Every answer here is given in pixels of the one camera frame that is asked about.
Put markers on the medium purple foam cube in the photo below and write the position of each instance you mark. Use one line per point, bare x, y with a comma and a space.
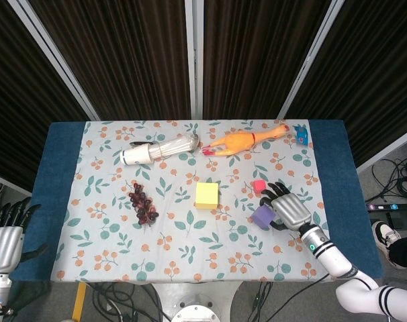
261, 216

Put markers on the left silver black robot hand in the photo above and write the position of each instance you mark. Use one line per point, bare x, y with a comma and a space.
3, 246

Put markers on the dark folding screen panel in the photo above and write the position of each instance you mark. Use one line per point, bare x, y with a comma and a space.
15, 100
123, 60
374, 84
257, 60

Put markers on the floral tablecloth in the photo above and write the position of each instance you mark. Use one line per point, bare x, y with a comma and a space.
190, 251

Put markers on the white black sneaker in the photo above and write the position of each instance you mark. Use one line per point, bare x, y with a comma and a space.
383, 234

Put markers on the clear sleeve of white straws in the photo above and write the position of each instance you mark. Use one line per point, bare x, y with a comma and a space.
173, 146

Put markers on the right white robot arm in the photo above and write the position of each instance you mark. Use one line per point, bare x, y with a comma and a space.
334, 258

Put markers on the yellow table leg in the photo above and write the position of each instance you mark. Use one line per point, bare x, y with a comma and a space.
78, 302

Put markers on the orange rubber chicken toy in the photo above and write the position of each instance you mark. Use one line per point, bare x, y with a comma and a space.
238, 142

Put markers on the small red foam cube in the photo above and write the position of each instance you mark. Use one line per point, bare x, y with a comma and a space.
259, 186

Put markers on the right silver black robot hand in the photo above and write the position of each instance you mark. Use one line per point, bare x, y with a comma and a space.
291, 211

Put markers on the dark red grape bunch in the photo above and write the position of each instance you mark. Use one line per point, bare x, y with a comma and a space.
141, 204

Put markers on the blue table cover cloth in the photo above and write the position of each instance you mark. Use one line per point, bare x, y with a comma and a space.
55, 167

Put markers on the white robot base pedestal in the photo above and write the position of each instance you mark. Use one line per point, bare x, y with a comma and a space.
196, 302

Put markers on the large yellow foam cube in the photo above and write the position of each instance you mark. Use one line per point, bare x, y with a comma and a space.
207, 196

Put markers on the black trouser leg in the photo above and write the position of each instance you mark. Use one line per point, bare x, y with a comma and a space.
406, 253

